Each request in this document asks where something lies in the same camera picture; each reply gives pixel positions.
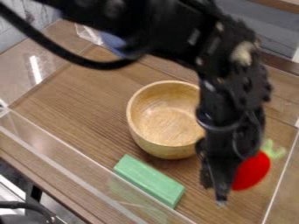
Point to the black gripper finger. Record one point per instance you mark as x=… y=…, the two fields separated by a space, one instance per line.
x=219 y=165

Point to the red plush strawberry toy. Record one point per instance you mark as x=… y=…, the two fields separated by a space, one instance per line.
x=255 y=168

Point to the black metal table leg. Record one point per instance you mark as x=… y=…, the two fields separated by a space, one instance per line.
x=33 y=194

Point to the clear acrylic corner bracket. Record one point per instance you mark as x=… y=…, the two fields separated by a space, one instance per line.
x=88 y=34

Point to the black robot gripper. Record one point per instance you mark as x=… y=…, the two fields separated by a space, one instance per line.
x=234 y=90

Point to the clear acrylic tray wall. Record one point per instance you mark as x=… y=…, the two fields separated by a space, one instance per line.
x=87 y=187

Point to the green rectangular block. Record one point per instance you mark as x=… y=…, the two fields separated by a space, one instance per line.
x=162 y=187

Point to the light wooden bowl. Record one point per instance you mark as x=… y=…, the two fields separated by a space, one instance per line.
x=160 y=118

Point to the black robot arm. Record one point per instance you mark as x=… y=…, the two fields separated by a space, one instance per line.
x=195 y=34

